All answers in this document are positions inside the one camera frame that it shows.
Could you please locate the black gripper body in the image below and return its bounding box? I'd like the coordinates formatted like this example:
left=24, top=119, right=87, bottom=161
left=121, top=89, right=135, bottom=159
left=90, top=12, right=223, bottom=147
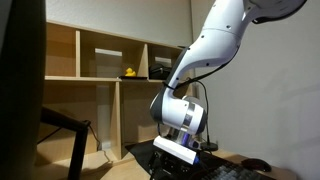
left=148, top=149, right=203, bottom=180

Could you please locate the dark grey mechanical keyboard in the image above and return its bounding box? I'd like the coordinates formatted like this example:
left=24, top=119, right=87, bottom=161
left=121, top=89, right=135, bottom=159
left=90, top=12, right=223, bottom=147
left=199, top=162, right=278, bottom=180

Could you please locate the black desk mat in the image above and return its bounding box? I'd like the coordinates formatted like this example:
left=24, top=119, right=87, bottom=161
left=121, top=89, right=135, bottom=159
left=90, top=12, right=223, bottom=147
left=125, top=139, right=236, bottom=180

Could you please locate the wooden shelf unit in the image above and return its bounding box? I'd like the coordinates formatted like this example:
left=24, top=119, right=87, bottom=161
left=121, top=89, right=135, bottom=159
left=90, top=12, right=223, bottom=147
left=34, top=19, right=198, bottom=166

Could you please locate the black red computer mouse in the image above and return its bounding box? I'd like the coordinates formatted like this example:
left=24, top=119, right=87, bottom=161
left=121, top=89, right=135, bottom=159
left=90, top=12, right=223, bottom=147
left=241, top=157, right=273, bottom=173

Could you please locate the black monitor stand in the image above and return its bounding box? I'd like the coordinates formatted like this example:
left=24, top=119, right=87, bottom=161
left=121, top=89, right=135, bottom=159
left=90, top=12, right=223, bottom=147
left=39, top=106, right=92, bottom=180

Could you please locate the black bag on shelf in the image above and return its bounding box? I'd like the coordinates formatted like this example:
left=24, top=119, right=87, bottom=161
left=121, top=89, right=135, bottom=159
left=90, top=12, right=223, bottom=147
left=148, top=63, right=175, bottom=81

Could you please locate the yellow rubber duck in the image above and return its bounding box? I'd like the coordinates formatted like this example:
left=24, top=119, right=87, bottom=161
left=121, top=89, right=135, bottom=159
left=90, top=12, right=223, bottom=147
left=124, top=67, right=138, bottom=78

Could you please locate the black computer monitor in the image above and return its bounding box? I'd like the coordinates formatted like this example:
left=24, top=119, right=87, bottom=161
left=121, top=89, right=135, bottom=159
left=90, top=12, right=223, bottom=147
left=0, top=0, right=47, bottom=180

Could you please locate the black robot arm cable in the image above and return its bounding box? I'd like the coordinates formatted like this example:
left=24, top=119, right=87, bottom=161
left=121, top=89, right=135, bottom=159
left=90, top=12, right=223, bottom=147
left=162, top=46, right=242, bottom=92

